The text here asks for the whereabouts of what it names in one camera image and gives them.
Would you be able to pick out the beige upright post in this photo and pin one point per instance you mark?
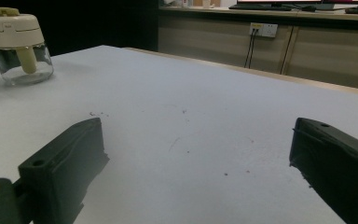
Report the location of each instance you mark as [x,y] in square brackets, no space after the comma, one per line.
[287,49]

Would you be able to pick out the wooden counter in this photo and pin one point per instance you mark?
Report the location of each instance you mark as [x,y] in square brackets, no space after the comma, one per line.
[329,16]

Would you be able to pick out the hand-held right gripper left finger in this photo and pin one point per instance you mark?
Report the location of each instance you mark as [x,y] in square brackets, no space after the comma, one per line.
[65,161]

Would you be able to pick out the glass jar with cream lid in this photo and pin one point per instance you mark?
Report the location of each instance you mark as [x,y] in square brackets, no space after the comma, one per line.
[14,31]

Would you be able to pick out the white wall socket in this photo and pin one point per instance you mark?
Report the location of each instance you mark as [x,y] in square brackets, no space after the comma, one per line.
[265,30]

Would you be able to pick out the black keyboard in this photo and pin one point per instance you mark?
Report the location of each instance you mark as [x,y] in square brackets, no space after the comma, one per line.
[261,7]

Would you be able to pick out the black curtain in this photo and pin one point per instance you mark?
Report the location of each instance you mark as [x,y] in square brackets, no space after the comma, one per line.
[90,21]

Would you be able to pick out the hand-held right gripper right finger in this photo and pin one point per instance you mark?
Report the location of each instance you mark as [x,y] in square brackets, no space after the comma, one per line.
[338,168]

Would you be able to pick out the black computer mouse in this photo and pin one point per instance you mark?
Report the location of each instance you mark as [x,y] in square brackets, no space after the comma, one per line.
[308,8]

